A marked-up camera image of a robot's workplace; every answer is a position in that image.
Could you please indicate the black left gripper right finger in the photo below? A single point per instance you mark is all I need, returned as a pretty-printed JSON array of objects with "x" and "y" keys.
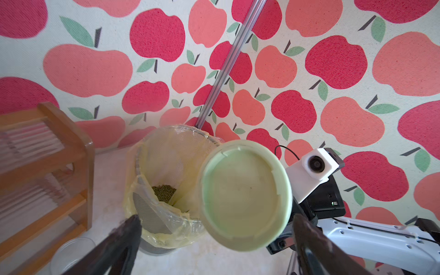
[{"x": 316, "y": 254}]

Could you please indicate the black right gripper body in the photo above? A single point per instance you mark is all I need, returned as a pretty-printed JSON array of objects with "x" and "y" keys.
[{"x": 324, "y": 202}]

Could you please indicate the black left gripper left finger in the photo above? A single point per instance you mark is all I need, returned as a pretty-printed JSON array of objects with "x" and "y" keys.
[{"x": 116, "y": 255}]

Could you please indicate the clear jar with mung beans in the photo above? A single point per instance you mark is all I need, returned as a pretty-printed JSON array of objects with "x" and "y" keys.
[{"x": 70, "y": 253}]

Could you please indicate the pale green jar lid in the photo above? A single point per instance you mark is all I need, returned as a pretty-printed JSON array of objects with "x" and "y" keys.
[{"x": 244, "y": 195}]

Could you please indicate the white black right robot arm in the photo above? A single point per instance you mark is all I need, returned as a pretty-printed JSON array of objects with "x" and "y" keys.
[{"x": 413, "y": 248}]

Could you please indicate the yellow plastic bin liner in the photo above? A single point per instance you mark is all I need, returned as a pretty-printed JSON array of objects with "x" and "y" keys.
[{"x": 161, "y": 206}]

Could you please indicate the wooden spice rack shelf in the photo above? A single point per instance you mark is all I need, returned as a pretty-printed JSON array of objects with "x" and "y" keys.
[{"x": 47, "y": 182}]

